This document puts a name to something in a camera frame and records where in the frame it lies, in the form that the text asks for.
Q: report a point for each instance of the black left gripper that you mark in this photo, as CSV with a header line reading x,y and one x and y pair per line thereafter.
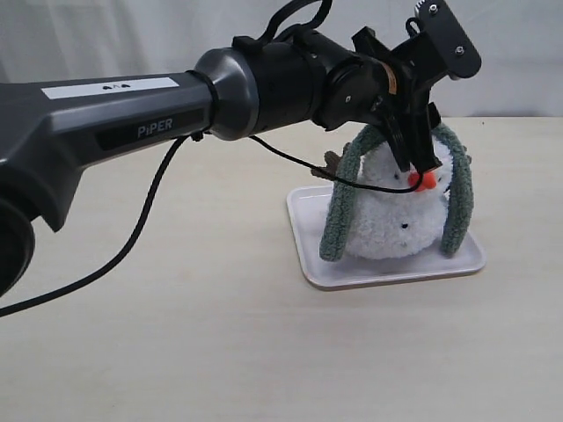
x,y
385,87

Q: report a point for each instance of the white plush snowman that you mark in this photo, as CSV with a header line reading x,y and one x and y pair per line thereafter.
x,y
396,211

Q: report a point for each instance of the green knitted scarf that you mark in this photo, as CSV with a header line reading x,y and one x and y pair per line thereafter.
x,y
347,202

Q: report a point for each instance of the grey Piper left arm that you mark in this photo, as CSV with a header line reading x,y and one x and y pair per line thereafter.
x,y
51,132

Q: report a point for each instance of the white rectangular tray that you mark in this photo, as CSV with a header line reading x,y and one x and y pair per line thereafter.
x,y
307,208

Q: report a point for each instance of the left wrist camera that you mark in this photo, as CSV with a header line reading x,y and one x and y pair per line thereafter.
x,y
440,39

